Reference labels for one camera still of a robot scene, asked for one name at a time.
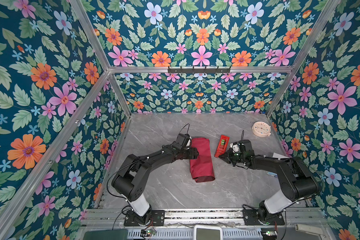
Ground maroon wrapping paper sheet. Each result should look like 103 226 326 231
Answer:
190 138 215 183

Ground black hook rail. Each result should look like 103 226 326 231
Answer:
168 66 231 75

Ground red tape dispenser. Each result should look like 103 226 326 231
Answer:
214 135 230 158

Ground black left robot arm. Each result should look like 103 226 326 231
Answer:
111 133 199 226

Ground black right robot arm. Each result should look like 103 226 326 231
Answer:
219 140 320 225

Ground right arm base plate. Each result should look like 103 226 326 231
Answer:
242 209 286 226

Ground dark green pad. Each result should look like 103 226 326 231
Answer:
83 229 128 240

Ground white power strip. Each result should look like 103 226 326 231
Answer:
295 224 325 236

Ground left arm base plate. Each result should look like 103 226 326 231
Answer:
124 210 166 227

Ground white screen device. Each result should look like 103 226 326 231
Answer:
193 225 223 240

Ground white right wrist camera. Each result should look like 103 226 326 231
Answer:
231 143 241 153

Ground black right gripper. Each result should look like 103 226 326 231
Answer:
218 148 246 166

